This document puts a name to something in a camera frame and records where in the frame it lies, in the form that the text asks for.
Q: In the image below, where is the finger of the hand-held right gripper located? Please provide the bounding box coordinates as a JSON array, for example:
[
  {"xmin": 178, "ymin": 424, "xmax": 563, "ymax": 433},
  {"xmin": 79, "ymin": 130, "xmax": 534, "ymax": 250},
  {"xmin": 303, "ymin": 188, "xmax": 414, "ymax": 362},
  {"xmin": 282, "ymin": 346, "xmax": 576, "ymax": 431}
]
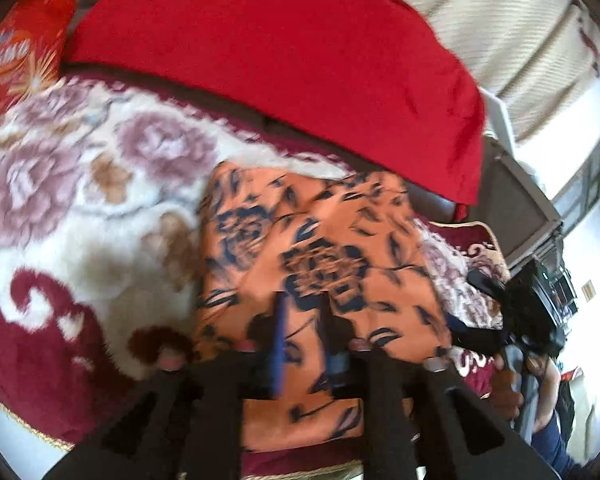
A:
[
  {"xmin": 449, "ymin": 316, "xmax": 512, "ymax": 357},
  {"xmin": 466, "ymin": 269, "xmax": 511, "ymax": 302}
]

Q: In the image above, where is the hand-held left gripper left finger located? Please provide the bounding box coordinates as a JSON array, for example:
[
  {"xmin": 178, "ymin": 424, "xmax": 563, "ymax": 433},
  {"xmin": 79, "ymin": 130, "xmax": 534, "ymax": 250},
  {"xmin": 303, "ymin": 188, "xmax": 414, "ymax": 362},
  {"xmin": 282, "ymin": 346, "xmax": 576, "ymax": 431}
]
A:
[{"xmin": 45, "ymin": 292, "xmax": 291, "ymax": 480}]

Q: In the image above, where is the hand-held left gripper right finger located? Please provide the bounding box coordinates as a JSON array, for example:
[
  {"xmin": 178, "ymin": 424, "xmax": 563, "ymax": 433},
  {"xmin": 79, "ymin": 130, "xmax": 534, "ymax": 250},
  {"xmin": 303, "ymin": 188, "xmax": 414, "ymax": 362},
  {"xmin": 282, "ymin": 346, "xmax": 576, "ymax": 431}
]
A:
[{"xmin": 320, "ymin": 299, "xmax": 561, "ymax": 480}]

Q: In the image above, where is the orange floral small garment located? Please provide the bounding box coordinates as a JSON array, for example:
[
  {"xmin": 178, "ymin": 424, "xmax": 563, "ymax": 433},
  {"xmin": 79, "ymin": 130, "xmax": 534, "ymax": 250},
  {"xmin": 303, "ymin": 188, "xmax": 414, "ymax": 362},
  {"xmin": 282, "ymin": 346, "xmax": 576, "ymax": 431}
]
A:
[{"xmin": 192, "ymin": 160, "xmax": 453, "ymax": 453}]

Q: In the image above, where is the person's right hand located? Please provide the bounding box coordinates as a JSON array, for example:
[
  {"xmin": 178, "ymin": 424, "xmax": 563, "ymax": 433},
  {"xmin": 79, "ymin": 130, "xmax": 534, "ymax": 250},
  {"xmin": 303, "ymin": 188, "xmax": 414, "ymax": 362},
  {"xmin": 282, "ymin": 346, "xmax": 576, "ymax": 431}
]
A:
[{"xmin": 489, "ymin": 344, "xmax": 548, "ymax": 422}]

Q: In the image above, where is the window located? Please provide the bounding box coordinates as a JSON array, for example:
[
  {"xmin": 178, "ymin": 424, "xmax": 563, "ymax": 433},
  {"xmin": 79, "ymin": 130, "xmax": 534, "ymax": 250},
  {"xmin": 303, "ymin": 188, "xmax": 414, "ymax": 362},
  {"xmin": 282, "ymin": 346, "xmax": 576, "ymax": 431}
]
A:
[{"xmin": 554, "ymin": 127, "xmax": 600, "ymax": 213}]

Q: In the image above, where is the maroon and white floral blanket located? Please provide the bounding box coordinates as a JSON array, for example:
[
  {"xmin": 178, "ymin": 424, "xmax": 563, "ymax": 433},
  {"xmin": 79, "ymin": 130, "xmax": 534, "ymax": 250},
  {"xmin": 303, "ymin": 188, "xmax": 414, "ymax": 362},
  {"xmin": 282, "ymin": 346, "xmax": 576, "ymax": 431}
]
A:
[{"xmin": 0, "ymin": 74, "xmax": 512, "ymax": 478}]

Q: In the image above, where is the cream ribbed curtain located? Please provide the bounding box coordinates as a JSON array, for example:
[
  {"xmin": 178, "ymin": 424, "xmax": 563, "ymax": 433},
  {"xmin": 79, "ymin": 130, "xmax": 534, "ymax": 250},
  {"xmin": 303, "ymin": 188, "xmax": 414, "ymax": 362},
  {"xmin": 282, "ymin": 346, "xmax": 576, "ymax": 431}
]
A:
[{"xmin": 350, "ymin": 0, "xmax": 600, "ymax": 142}]

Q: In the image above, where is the large red pillow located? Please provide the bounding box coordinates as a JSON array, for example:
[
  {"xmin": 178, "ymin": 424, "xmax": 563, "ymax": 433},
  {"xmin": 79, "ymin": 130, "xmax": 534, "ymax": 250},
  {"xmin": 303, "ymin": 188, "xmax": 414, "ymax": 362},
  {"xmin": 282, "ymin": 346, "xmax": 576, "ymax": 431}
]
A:
[{"xmin": 62, "ymin": 0, "xmax": 487, "ymax": 207}]

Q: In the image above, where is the red printed packet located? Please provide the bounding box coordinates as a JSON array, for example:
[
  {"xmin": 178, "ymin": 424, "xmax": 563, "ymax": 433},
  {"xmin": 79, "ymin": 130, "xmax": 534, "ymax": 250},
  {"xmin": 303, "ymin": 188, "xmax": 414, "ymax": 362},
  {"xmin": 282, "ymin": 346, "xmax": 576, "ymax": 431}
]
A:
[{"xmin": 0, "ymin": 0, "xmax": 81, "ymax": 131}]

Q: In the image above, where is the dark brown furniture frame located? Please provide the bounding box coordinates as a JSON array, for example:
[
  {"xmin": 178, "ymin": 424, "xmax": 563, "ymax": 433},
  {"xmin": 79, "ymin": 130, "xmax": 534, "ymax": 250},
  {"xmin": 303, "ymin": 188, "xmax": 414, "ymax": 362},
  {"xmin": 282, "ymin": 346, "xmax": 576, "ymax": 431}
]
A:
[{"xmin": 410, "ymin": 137, "xmax": 565, "ymax": 271}]

